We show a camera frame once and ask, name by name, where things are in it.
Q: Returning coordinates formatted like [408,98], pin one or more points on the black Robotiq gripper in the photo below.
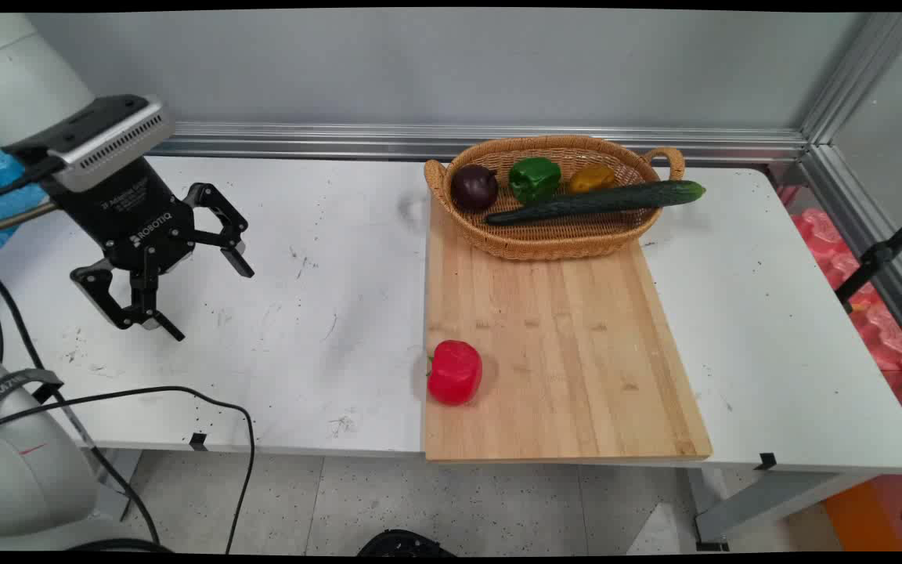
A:
[134,219]

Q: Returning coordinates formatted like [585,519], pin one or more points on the dark green cucumber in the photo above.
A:
[600,200]

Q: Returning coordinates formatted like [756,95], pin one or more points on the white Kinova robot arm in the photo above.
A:
[20,78]

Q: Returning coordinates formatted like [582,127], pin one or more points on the grey table leg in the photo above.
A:
[114,482]

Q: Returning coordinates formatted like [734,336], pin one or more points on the red bell pepper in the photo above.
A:
[455,374]

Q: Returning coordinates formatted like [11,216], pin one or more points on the purple eggplant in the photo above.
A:
[473,188]

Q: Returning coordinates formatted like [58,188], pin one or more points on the black round floor object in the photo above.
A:
[405,543]

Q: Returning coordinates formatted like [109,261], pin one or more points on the green bell pepper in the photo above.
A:
[533,178]

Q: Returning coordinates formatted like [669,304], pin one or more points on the woven wicker basket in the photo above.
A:
[553,239]

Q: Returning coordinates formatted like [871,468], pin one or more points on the wooden cutting board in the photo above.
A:
[561,352]

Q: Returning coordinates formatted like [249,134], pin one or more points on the yellow bell pepper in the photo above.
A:
[590,178]

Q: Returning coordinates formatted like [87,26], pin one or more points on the black tripod stand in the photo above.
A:
[878,254]

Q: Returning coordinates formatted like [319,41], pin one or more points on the pink bubble wrap sheet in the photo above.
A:
[882,329]

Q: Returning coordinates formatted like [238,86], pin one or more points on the orange floor mat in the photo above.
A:
[866,521]

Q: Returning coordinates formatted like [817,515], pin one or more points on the horizontal aluminium frame rail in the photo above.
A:
[459,141]

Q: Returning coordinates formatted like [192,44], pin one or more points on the side aluminium frame rail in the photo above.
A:
[866,227]

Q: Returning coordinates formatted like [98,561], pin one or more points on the upright aluminium frame post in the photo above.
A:
[862,74]

